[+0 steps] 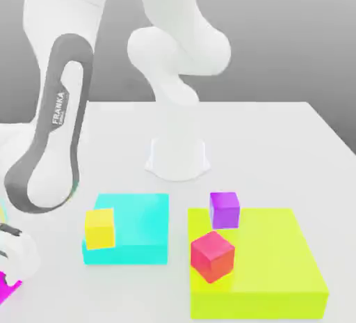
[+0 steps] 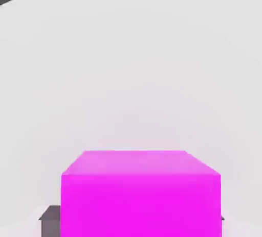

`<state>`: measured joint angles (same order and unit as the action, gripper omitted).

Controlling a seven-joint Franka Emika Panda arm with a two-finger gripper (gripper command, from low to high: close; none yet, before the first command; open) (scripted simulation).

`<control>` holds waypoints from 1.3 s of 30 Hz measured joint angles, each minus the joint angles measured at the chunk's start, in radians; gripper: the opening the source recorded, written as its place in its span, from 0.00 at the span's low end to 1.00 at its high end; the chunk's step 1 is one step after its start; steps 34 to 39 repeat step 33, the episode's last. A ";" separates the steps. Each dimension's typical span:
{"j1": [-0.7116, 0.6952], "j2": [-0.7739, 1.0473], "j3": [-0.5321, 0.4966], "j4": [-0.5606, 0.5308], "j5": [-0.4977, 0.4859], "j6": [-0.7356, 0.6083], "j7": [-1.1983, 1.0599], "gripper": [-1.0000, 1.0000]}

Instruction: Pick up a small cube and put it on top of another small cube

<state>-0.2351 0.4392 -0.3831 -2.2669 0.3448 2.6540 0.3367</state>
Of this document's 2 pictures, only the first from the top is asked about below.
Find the small magenta cube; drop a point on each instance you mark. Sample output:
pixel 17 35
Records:
pixel 5 293

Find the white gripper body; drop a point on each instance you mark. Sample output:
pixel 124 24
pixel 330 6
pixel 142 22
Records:
pixel 19 256

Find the small yellow cube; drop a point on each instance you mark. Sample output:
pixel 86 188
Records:
pixel 99 229

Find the small purple cube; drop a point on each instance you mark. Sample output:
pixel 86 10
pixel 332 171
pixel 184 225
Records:
pixel 224 211

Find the small red cube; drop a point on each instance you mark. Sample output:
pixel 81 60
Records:
pixel 212 256

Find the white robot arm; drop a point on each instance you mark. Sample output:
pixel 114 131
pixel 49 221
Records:
pixel 69 8

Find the large lime box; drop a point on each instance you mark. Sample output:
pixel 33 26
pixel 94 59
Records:
pixel 272 267

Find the large cyan box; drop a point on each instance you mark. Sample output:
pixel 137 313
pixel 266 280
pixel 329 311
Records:
pixel 139 222

